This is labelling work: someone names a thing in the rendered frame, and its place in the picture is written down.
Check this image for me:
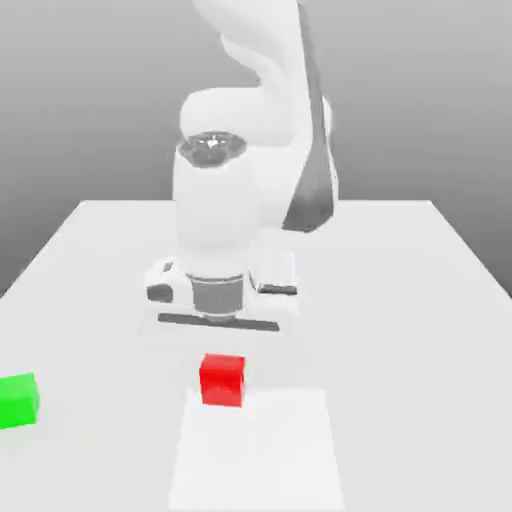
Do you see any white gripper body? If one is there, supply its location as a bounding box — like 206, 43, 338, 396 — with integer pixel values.
137, 308, 295, 350

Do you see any small red cube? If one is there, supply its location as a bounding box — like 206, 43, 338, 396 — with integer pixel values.
198, 353, 246, 409

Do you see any small green cube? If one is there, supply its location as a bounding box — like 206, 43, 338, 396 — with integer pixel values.
0, 372, 41, 430

